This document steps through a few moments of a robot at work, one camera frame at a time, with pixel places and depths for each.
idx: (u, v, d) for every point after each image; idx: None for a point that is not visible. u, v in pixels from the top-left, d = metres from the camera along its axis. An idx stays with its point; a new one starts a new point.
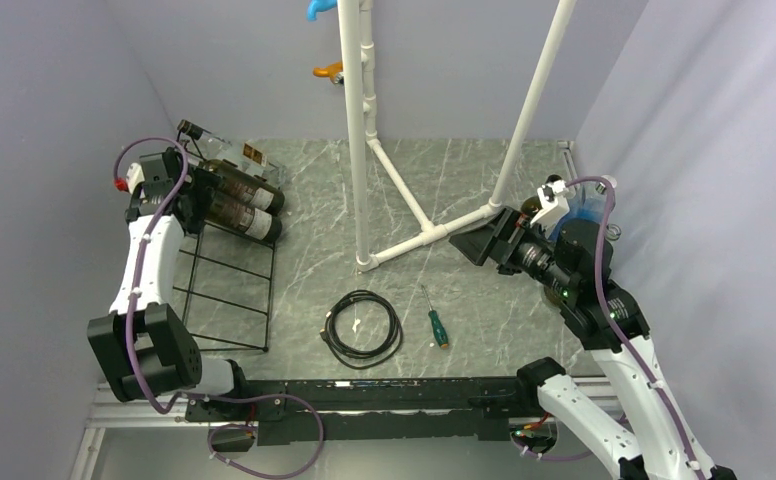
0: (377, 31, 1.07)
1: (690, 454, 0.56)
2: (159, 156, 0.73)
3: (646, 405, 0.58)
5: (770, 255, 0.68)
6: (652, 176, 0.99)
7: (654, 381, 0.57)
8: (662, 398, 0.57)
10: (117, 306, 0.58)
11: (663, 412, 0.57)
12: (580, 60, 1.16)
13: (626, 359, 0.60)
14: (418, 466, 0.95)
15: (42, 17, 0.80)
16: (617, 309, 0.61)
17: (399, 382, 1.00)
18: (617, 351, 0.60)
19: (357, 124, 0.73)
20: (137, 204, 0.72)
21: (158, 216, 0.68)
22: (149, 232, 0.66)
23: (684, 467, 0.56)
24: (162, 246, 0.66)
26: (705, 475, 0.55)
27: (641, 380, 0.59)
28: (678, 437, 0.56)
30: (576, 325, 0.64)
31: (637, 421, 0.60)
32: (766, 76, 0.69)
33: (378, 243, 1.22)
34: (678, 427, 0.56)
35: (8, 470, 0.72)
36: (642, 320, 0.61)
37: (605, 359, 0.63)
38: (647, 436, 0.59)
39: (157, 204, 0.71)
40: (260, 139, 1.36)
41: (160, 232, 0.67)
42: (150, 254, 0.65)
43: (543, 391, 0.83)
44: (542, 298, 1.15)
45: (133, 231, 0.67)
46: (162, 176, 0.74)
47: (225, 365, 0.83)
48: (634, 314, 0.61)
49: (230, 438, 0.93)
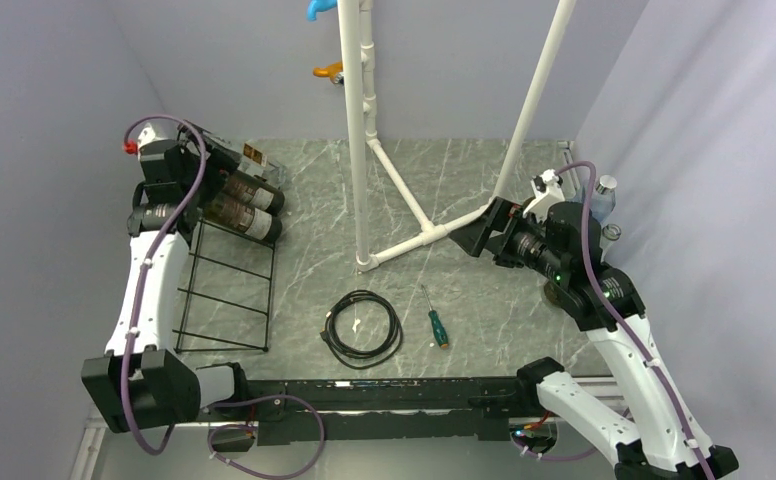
0: (377, 31, 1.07)
1: (687, 431, 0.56)
2: (160, 157, 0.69)
3: (643, 385, 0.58)
5: (770, 256, 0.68)
6: (652, 176, 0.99)
7: (650, 360, 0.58)
8: (659, 376, 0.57)
10: (113, 347, 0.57)
11: (660, 391, 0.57)
12: (580, 60, 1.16)
13: (622, 338, 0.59)
14: (419, 466, 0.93)
15: (41, 17, 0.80)
16: (612, 288, 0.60)
17: (399, 382, 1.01)
18: (613, 330, 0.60)
19: (357, 124, 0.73)
20: (141, 213, 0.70)
21: (162, 236, 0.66)
22: (150, 256, 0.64)
23: (683, 446, 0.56)
24: (163, 274, 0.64)
26: (702, 452, 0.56)
27: (637, 359, 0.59)
28: (674, 415, 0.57)
30: (571, 305, 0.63)
31: (633, 402, 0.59)
32: (766, 76, 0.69)
33: (378, 243, 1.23)
34: (675, 405, 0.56)
35: (9, 469, 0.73)
36: (637, 299, 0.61)
37: (600, 339, 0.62)
38: (643, 416, 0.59)
39: (161, 215, 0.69)
40: (260, 139, 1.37)
41: (162, 255, 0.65)
42: (151, 282, 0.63)
43: (542, 388, 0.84)
44: (542, 298, 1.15)
45: (136, 251, 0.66)
46: (165, 179, 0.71)
47: (226, 371, 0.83)
48: (629, 293, 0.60)
49: (231, 438, 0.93)
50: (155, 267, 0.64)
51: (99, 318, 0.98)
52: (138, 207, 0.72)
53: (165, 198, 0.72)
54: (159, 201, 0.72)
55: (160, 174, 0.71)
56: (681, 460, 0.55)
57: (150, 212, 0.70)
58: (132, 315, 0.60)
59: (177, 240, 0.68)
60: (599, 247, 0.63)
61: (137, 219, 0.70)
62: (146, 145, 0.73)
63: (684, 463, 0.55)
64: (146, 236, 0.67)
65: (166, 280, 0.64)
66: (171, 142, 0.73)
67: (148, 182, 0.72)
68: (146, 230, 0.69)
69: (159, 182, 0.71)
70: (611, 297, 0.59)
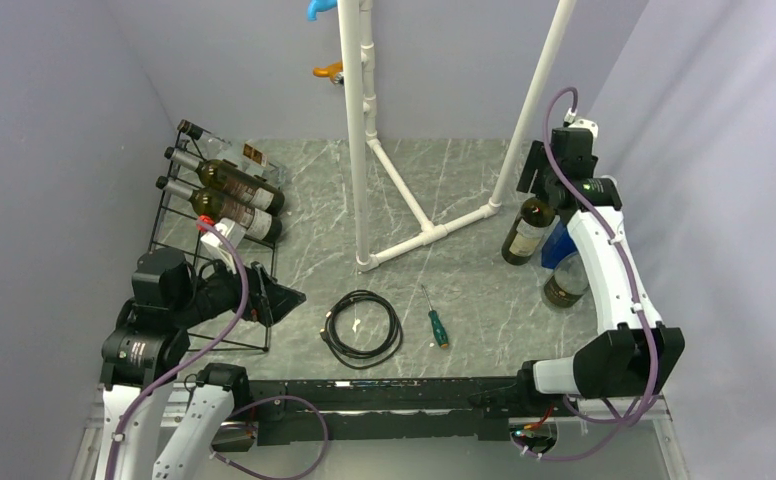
0: (378, 31, 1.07)
1: (636, 299, 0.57)
2: (154, 280, 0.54)
3: (605, 257, 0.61)
5: (771, 258, 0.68)
6: (653, 176, 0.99)
7: (614, 236, 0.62)
8: (619, 252, 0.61)
10: None
11: (618, 264, 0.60)
12: (580, 60, 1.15)
13: (591, 218, 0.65)
14: (413, 466, 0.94)
15: (41, 18, 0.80)
16: (593, 184, 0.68)
17: (399, 383, 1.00)
18: (584, 212, 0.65)
19: (356, 124, 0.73)
20: (119, 345, 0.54)
21: (140, 401, 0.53)
22: (122, 429, 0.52)
23: (629, 310, 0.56)
24: (136, 456, 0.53)
26: (647, 321, 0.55)
27: (602, 237, 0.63)
28: (626, 284, 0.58)
30: (554, 197, 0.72)
31: (592, 275, 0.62)
32: (767, 77, 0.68)
33: (378, 243, 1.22)
34: (628, 273, 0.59)
35: (9, 470, 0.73)
36: (616, 198, 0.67)
37: (574, 225, 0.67)
38: (599, 286, 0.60)
39: (137, 357, 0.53)
40: (261, 139, 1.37)
41: (136, 422, 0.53)
42: (122, 459, 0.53)
43: (538, 368, 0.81)
44: (542, 298, 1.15)
45: (108, 409, 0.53)
46: (158, 300, 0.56)
47: (229, 400, 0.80)
48: (609, 190, 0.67)
49: (230, 438, 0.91)
50: (129, 440, 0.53)
51: (98, 317, 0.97)
52: (115, 330, 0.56)
53: (149, 328, 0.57)
54: (140, 330, 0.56)
55: (151, 297, 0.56)
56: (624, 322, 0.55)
57: (122, 351, 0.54)
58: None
59: (157, 395, 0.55)
60: (591, 159, 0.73)
61: (107, 360, 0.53)
62: (148, 252, 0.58)
63: (626, 324, 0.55)
64: (124, 390, 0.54)
65: (139, 461, 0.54)
66: (177, 258, 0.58)
67: (135, 300, 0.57)
68: (125, 379, 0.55)
69: (149, 306, 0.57)
70: (591, 189, 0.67)
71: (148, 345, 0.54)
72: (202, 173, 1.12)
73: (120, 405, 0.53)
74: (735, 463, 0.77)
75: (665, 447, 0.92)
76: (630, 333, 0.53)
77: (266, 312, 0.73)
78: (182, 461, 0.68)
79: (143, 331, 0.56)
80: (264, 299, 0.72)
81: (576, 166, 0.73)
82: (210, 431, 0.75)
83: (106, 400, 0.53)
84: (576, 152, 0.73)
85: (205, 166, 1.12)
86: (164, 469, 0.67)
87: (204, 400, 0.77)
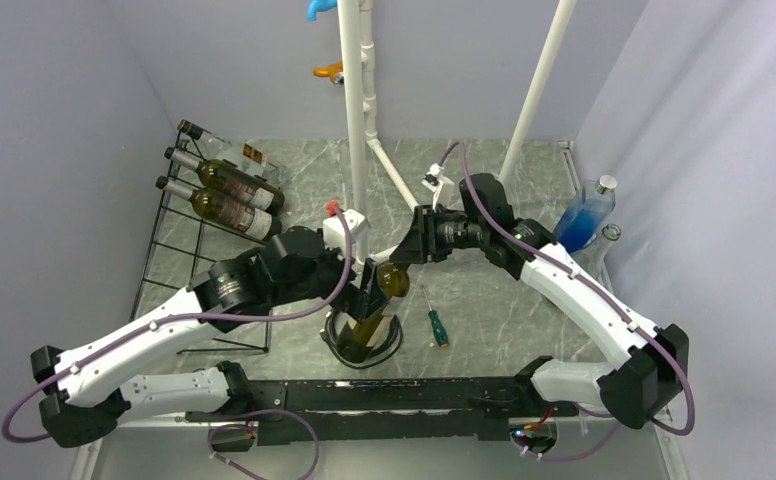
0: (379, 30, 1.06)
1: (627, 318, 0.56)
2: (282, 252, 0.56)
3: (576, 295, 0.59)
5: (771, 260, 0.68)
6: (652, 176, 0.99)
7: (572, 271, 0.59)
8: (585, 282, 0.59)
10: (66, 357, 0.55)
11: (591, 295, 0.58)
12: (579, 61, 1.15)
13: (543, 263, 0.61)
14: (414, 467, 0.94)
15: (40, 17, 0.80)
16: (523, 230, 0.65)
17: (399, 382, 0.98)
18: (532, 260, 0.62)
19: (356, 124, 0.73)
20: (219, 272, 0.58)
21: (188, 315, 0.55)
22: (159, 324, 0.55)
23: (628, 332, 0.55)
24: (143, 349, 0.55)
26: (647, 333, 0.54)
27: (562, 276, 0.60)
28: (608, 307, 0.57)
30: (496, 256, 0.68)
31: (574, 311, 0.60)
32: (767, 76, 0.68)
33: (378, 243, 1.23)
34: (607, 299, 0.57)
35: (11, 470, 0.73)
36: (549, 235, 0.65)
37: (528, 276, 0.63)
38: (587, 318, 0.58)
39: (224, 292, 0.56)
40: (260, 139, 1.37)
41: (171, 330, 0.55)
42: (136, 341, 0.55)
43: (537, 377, 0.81)
44: (543, 298, 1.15)
45: (171, 302, 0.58)
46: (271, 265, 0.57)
47: (219, 401, 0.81)
48: (540, 231, 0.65)
49: (231, 438, 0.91)
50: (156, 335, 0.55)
51: (98, 317, 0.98)
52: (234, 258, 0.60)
53: (251, 279, 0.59)
54: (246, 275, 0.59)
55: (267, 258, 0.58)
56: (632, 345, 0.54)
57: (222, 277, 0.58)
58: (93, 354, 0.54)
59: (200, 329, 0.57)
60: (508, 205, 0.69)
61: (210, 274, 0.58)
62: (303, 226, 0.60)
63: (635, 347, 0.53)
64: (192, 303, 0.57)
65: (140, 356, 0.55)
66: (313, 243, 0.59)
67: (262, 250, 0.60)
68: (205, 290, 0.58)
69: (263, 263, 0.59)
70: (523, 237, 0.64)
71: (235, 292, 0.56)
72: (202, 172, 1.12)
73: (179, 308, 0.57)
74: (735, 462, 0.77)
75: (666, 447, 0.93)
76: (646, 354, 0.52)
77: (359, 308, 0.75)
78: (150, 394, 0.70)
79: (246, 278, 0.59)
80: (365, 296, 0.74)
81: (503, 216, 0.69)
82: (186, 404, 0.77)
83: (176, 294, 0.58)
84: (495, 205, 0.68)
85: (205, 166, 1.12)
86: (138, 385, 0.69)
87: (207, 381, 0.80)
